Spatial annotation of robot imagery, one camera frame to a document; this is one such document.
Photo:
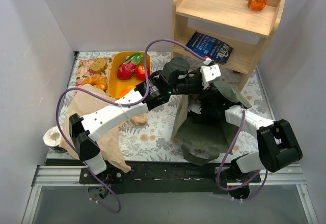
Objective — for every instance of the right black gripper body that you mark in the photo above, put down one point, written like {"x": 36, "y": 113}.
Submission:
{"x": 208, "y": 107}

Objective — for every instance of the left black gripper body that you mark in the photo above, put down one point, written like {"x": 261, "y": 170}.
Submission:
{"x": 180, "y": 79}

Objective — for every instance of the red apple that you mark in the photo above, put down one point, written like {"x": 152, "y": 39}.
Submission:
{"x": 141, "y": 72}

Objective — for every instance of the dark green tote bag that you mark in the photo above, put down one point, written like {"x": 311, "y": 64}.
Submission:
{"x": 202, "y": 143}

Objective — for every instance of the blue chips bag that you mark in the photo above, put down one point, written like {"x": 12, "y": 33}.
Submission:
{"x": 208, "y": 46}

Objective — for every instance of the red pepper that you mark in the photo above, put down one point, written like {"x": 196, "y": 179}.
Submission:
{"x": 127, "y": 69}

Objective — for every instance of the yellow mango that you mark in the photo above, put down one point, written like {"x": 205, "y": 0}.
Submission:
{"x": 126, "y": 90}

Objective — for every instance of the yellow plastic bin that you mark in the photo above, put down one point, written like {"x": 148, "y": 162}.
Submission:
{"x": 115, "y": 85}

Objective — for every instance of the slice of bread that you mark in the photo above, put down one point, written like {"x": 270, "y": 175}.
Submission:
{"x": 98, "y": 66}

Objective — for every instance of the bundt cake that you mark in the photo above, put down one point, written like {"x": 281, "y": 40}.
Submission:
{"x": 96, "y": 80}

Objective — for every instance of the orange plastic grocery bag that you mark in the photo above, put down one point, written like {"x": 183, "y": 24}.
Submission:
{"x": 84, "y": 104}

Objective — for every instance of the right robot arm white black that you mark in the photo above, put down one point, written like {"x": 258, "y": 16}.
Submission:
{"x": 277, "y": 143}

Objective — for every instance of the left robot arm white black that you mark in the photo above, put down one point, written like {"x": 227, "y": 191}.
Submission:
{"x": 86, "y": 130}

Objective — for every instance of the wooden shelf unit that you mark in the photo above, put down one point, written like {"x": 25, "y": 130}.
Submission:
{"x": 236, "y": 15}

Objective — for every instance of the floral table mat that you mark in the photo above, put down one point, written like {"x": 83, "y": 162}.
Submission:
{"x": 152, "y": 141}

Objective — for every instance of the floral rectangular tray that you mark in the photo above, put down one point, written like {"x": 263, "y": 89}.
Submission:
{"x": 83, "y": 70}

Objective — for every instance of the tape roll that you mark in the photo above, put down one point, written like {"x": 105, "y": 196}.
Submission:
{"x": 52, "y": 139}

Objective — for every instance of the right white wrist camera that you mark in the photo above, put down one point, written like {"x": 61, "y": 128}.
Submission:
{"x": 195, "y": 106}

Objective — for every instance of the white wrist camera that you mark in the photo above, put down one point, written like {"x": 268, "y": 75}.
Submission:
{"x": 195, "y": 106}
{"x": 210, "y": 72}

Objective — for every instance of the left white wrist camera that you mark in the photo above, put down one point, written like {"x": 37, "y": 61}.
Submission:
{"x": 210, "y": 72}

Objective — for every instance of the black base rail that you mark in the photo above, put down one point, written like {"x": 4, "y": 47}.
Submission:
{"x": 155, "y": 177}

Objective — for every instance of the aluminium frame rail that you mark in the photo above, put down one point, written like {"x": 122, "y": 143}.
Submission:
{"x": 70, "y": 176}

